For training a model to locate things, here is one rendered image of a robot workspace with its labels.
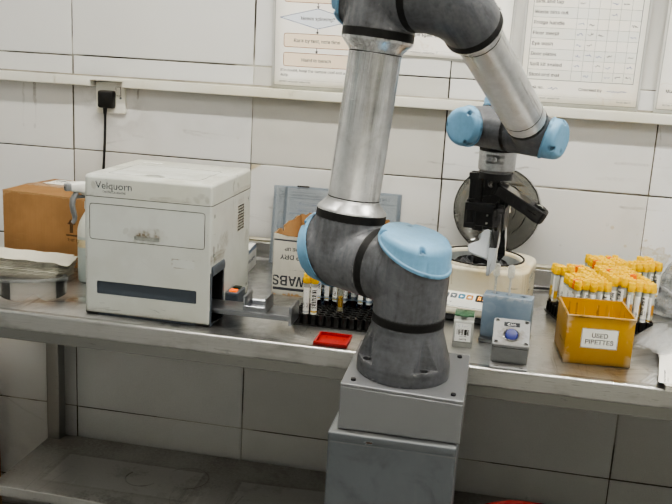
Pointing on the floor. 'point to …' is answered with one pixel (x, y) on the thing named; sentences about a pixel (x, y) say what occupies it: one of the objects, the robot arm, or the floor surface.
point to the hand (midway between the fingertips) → (496, 269)
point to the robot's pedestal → (388, 469)
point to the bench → (216, 475)
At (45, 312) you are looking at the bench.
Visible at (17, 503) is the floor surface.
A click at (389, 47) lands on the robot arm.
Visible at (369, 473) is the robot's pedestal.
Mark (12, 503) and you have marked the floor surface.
